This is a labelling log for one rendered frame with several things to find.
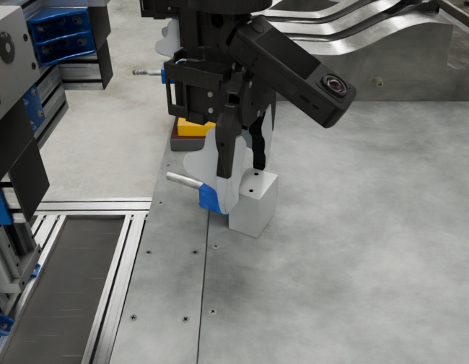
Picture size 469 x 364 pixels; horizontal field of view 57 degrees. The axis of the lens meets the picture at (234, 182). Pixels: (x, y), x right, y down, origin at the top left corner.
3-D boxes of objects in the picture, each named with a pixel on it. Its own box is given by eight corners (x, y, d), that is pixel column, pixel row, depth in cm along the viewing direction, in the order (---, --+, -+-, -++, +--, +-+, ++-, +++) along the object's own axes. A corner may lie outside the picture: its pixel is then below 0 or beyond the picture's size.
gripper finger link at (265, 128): (232, 147, 54) (220, 90, 46) (276, 159, 51) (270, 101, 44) (221, 165, 52) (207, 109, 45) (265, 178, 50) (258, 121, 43)
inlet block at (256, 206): (159, 204, 52) (154, 166, 48) (181, 182, 55) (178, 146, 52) (257, 238, 47) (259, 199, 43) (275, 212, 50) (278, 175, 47)
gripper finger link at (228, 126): (228, 167, 44) (241, 81, 41) (244, 172, 43) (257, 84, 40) (205, 178, 40) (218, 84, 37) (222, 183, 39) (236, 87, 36)
